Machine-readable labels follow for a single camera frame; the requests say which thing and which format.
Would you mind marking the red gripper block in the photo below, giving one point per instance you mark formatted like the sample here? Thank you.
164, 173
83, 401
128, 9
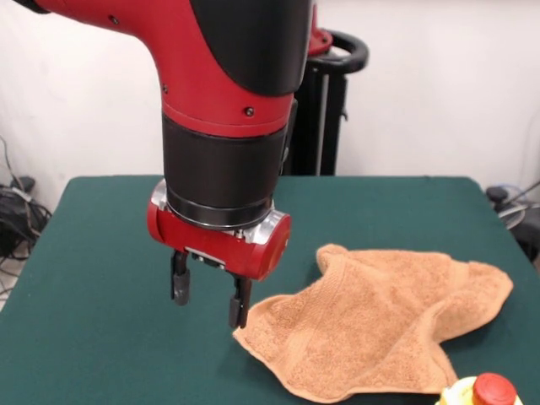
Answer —
219, 249

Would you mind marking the tan terry towel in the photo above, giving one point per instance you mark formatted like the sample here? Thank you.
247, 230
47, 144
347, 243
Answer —
358, 320

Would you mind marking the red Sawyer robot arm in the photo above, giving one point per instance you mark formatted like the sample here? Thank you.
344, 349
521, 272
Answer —
228, 84

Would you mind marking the dark green tablecloth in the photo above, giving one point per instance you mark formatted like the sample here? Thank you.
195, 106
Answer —
84, 337

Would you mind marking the yellow emergency stop button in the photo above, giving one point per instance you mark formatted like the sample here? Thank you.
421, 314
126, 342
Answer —
493, 390

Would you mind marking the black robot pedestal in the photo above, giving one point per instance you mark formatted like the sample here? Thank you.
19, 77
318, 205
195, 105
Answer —
325, 105

